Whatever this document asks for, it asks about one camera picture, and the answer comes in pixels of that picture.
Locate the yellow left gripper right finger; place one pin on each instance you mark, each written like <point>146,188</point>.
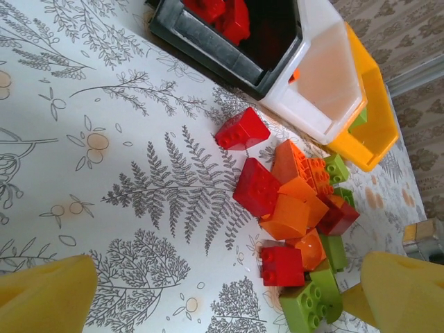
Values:
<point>406,298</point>

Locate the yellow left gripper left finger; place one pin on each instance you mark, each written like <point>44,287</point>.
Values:
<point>41,301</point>

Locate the orange lego brick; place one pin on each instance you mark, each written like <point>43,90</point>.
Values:
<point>288,216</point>
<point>310,251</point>
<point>284,161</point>
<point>295,76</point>
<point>298,189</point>
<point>317,209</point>
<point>319,173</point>

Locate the green lego brick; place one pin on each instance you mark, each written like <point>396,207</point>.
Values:
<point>305,305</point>
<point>359,119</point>
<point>334,251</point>
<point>347,196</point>
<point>336,170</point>

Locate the dark red lego brick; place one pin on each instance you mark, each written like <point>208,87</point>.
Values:
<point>338,220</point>

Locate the yellow plastic bin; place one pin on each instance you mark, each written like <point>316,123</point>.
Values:
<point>374,104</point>

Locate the floral print tablecloth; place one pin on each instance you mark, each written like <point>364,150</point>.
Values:
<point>138,104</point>

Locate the white plastic bin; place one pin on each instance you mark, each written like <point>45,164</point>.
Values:
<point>326,69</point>

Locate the black plastic bin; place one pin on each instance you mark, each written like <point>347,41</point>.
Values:
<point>215,45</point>

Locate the aluminium frame post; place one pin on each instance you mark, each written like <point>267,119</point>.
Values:
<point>416,78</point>
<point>425,243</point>

